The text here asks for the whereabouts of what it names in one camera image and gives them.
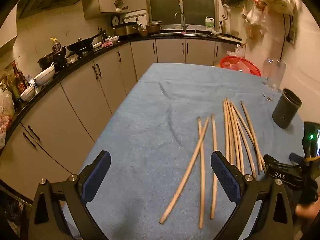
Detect small white bowl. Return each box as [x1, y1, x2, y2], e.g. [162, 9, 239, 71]
[20, 82, 35, 102]

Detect beige base cabinets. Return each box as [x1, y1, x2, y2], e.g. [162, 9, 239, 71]
[0, 39, 241, 205]

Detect cutting board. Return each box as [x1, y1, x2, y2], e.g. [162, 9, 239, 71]
[217, 35, 243, 42]

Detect plastic bag on counter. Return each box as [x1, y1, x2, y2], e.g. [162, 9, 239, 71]
[0, 89, 15, 148]

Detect sauce bottles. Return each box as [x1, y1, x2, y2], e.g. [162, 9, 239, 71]
[0, 62, 28, 100]

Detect red plastic basket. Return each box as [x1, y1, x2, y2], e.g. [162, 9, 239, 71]
[220, 56, 262, 77]

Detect clear plastic bottle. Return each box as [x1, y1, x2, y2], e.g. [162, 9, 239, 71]
[262, 59, 287, 92]

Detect metal countertop appliance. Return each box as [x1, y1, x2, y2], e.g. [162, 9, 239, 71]
[114, 22, 139, 37]

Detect cooking oil bottle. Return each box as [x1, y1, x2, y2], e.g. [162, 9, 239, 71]
[50, 37, 63, 53]

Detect person's right hand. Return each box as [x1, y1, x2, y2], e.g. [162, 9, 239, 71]
[295, 201, 320, 224]

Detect wooden chopstick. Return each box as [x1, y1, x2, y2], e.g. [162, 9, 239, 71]
[159, 117, 210, 225]
[197, 116, 205, 230]
[210, 114, 218, 220]

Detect black wok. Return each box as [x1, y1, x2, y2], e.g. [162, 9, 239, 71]
[66, 32, 105, 52]

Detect black countertop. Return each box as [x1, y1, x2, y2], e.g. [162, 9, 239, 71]
[0, 31, 242, 145]

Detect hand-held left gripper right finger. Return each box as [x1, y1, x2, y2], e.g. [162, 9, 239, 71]
[210, 151, 294, 240]

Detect black power cable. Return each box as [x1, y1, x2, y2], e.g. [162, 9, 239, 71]
[279, 14, 287, 62]

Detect dark grey chopstick holder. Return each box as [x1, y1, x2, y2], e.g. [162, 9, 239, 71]
[272, 88, 302, 129]

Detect metal sink faucet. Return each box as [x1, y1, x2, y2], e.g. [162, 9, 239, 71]
[175, 12, 189, 34]

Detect brown cooking pot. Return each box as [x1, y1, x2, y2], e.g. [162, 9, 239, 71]
[146, 21, 163, 35]

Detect hanging clear plastic bag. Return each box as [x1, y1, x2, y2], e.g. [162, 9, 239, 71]
[240, 0, 270, 40]

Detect blue towel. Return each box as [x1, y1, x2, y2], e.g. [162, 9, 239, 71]
[61, 62, 304, 240]

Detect large white bowl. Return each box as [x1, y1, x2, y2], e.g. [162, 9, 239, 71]
[34, 61, 55, 86]

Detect white plastic bag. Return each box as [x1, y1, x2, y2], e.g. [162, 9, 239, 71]
[226, 43, 247, 58]

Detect kitchen window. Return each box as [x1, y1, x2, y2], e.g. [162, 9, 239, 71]
[146, 0, 218, 29]

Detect black pot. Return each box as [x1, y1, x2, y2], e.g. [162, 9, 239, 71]
[37, 46, 67, 71]

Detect bunch of wooden chopsticks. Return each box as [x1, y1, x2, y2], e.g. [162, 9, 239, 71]
[222, 98, 267, 180]

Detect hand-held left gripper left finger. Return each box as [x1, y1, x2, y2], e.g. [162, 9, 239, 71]
[28, 150, 112, 240]

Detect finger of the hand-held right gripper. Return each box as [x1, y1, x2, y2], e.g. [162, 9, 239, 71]
[264, 154, 305, 188]
[289, 153, 307, 167]

